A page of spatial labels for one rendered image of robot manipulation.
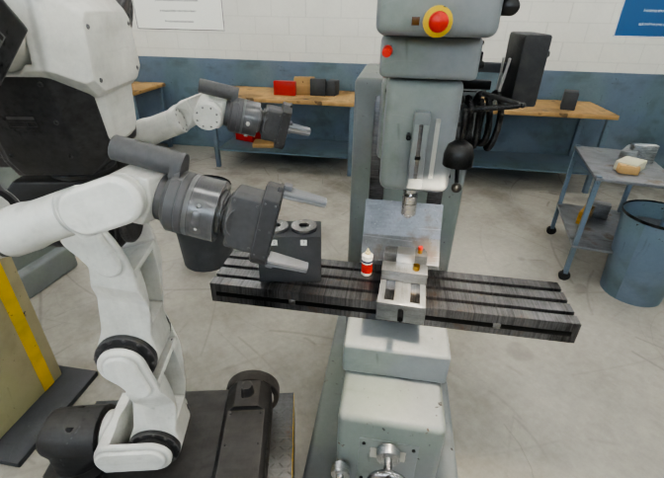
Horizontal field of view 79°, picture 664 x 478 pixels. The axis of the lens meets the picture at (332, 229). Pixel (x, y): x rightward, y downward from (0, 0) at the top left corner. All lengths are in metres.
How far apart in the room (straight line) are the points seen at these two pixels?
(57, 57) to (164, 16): 5.45
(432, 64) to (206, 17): 5.02
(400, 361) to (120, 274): 0.86
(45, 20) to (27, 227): 0.29
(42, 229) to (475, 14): 0.87
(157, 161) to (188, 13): 5.49
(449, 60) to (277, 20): 4.63
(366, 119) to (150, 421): 1.22
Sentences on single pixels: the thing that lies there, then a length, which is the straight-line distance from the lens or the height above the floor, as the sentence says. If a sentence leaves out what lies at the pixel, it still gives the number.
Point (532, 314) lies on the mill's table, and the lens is 1.49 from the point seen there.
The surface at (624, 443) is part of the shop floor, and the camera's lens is 2.56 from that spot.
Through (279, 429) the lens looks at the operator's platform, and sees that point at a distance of 1.69.
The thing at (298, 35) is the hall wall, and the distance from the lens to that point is 5.55.
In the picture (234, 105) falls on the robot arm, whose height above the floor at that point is 1.57.
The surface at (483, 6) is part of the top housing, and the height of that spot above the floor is 1.79.
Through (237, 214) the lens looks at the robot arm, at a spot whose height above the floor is 1.53.
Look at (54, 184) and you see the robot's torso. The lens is 0.91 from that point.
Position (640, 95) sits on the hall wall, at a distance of 6.13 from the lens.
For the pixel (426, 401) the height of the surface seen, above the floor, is 0.72.
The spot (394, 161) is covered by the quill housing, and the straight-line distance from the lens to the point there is 1.17.
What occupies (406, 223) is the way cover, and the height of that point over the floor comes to 1.00.
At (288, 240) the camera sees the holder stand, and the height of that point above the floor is 1.09.
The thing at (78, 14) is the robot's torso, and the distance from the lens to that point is 0.77.
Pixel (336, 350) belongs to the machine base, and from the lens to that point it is 2.22.
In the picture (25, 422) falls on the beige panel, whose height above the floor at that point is 0.03.
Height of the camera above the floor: 1.78
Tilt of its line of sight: 29 degrees down
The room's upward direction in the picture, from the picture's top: 1 degrees clockwise
